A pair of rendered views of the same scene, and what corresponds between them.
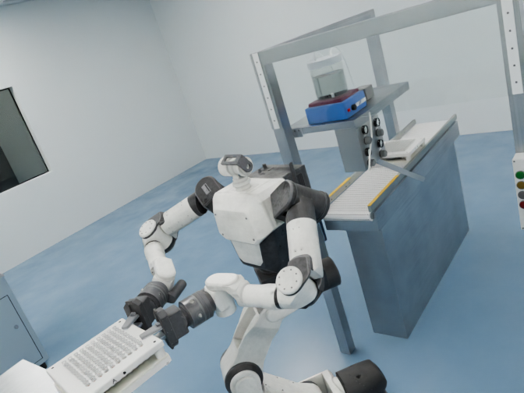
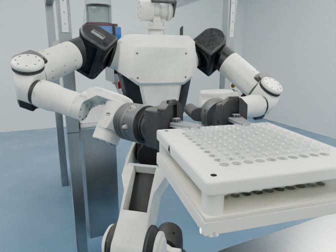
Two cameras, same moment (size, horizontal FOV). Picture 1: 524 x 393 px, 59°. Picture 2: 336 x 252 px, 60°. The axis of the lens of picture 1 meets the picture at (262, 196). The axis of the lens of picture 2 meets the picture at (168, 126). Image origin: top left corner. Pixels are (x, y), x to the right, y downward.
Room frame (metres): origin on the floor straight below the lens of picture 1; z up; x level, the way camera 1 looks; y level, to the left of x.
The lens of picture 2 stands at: (1.05, 1.01, 1.18)
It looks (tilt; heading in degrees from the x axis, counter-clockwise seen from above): 14 degrees down; 293
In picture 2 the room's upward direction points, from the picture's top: straight up
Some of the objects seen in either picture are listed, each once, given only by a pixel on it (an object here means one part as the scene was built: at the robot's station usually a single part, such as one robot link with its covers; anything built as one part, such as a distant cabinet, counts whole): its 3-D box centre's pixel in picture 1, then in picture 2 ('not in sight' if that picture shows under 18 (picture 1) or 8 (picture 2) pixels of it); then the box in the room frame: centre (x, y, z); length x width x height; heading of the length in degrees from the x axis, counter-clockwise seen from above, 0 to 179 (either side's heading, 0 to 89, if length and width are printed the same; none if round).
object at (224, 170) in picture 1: (235, 169); (153, 14); (1.50, 0.05, 1.31); 0.10 x 0.07 x 0.09; 38
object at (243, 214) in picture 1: (267, 215); (152, 73); (1.53, 0.00, 1.11); 0.34 x 0.30 x 0.36; 38
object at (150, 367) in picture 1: (111, 371); (244, 175); (1.11, 0.54, 0.98); 0.24 x 0.24 x 0.02; 38
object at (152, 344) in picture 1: (104, 358); (246, 148); (1.11, 0.54, 1.03); 0.25 x 0.24 x 0.02; 38
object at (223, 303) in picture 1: (212, 299); (207, 115); (1.25, 0.24, 1.01); 0.11 x 0.11 x 0.11; 30
